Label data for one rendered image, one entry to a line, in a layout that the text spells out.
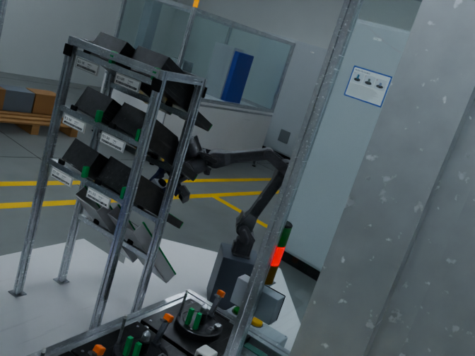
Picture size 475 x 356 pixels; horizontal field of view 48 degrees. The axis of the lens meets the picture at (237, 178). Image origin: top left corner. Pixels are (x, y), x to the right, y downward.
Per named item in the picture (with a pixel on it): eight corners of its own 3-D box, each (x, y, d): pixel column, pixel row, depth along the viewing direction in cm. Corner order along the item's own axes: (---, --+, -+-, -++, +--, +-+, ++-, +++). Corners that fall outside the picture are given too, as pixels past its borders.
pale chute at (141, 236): (142, 264, 179) (151, 255, 181) (166, 284, 171) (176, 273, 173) (107, 213, 159) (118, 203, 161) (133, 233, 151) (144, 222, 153)
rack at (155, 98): (61, 276, 181) (118, 46, 162) (139, 330, 164) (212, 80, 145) (7, 292, 163) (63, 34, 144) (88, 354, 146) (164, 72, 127)
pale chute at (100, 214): (111, 245, 186) (120, 236, 188) (133, 263, 178) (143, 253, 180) (73, 194, 166) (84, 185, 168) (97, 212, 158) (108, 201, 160)
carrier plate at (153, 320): (189, 303, 171) (190, 297, 171) (249, 341, 160) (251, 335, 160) (138, 325, 151) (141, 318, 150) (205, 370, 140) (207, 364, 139)
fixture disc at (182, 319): (193, 309, 164) (195, 304, 164) (229, 332, 158) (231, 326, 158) (165, 323, 152) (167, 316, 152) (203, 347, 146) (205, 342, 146)
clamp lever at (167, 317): (155, 339, 138) (169, 313, 139) (160, 343, 137) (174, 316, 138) (148, 339, 135) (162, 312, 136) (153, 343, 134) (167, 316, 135)
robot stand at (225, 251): (240, 296, 207) (256, 251, 203) (244, 315, 194) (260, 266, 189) (206, 287, 205) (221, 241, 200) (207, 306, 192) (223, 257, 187)
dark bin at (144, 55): (179, 118, 165) (193, 98, 166) (208, 131, 157) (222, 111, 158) (123, 67, 143) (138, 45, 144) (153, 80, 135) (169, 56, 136)
